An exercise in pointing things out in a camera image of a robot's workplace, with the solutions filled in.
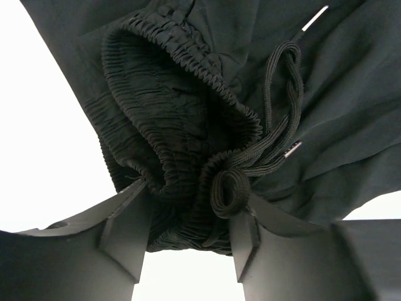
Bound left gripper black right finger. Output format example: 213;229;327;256
230;196;400;301

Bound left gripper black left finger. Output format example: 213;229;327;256
1;181;149;300

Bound black trousers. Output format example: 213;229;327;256
23;1;400;256

